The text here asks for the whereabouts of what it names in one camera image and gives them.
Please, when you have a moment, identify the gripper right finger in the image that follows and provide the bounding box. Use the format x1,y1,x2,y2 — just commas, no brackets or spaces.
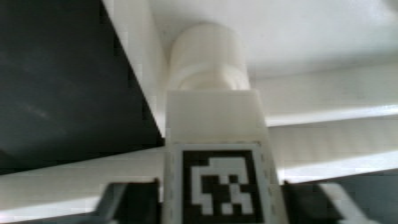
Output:
282,182,380,224

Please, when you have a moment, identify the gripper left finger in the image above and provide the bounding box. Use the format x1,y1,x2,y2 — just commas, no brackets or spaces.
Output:
82,180,160,224

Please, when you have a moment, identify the white table leg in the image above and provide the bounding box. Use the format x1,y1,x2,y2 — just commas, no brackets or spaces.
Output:
162,23,290,224

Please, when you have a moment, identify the white square table top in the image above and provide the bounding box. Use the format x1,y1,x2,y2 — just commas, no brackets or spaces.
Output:
99,0,398,126

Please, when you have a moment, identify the white U-shaped obstacle fence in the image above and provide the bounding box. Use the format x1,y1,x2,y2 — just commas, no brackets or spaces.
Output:
0,115,398,224

